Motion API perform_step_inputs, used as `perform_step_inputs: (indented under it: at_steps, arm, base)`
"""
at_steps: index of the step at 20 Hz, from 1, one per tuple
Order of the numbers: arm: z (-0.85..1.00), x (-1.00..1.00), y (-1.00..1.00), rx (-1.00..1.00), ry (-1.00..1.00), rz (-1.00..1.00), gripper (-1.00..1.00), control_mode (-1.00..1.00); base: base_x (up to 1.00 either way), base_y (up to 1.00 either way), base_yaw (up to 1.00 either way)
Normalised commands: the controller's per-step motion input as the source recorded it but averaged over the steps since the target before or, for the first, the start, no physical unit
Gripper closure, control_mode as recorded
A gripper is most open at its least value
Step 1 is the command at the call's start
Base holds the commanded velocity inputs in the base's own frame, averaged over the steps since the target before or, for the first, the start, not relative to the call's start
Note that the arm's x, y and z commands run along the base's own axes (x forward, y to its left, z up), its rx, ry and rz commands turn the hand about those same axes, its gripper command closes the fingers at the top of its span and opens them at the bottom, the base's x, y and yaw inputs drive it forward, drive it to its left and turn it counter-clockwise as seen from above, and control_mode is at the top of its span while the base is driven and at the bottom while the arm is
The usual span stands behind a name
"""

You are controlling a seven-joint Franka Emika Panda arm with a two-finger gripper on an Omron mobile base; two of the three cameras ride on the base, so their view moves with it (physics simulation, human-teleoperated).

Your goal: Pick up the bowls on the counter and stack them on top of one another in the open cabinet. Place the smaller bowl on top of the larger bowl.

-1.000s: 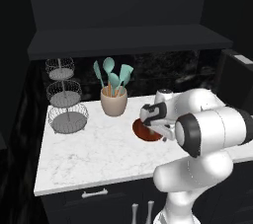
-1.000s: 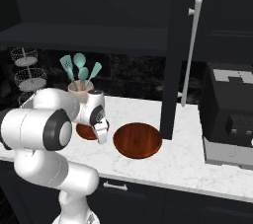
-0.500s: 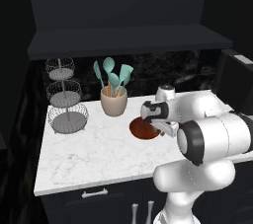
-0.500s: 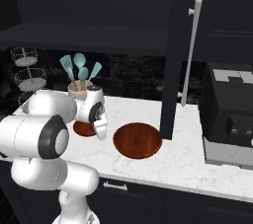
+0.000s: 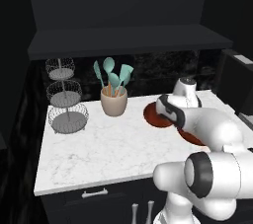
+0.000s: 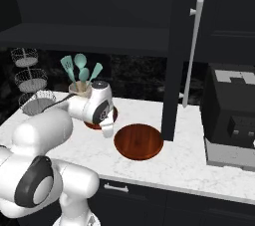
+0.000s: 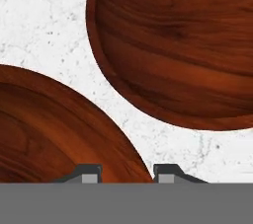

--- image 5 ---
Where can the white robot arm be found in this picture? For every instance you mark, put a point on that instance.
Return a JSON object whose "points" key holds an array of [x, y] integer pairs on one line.
{"points": [[214, 129]]}

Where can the red bowl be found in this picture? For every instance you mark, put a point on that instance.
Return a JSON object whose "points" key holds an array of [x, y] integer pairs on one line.
{"points": [[192, 138], [151, 116]]}

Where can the dark cabinet door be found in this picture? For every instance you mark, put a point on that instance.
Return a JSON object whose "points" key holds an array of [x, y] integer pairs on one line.
{"points": [[158, 213], [99, 216]]}

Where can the beige utensil pot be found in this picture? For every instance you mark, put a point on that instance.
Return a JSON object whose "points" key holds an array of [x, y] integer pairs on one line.
{"points": [[114, 105]]}

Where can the teal short spoon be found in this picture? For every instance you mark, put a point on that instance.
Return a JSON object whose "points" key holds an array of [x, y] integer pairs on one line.
{"points": [[114, 79]]}

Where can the teal wide spatula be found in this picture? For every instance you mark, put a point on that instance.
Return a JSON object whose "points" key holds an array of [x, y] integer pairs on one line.
{"points": [[126, 72]]}

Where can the teal long spoon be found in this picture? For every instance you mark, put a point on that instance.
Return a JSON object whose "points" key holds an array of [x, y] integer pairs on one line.
{"points": [[108, 64]]}

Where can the teal narrow spatula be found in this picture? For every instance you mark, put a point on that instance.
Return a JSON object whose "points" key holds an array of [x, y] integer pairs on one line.
{"points": [[97, 69]]}

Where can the dark drawer front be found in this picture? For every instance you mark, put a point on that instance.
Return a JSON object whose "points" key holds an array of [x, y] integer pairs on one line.
{"points": [[128, 192]]}

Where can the black box-shaped appliance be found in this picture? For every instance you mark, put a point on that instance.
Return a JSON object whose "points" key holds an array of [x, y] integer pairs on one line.
{"points": [[235, 83]]}

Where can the dark open wall cabinet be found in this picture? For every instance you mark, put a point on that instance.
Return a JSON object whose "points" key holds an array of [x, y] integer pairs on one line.
{"points": [[125, 40]]}

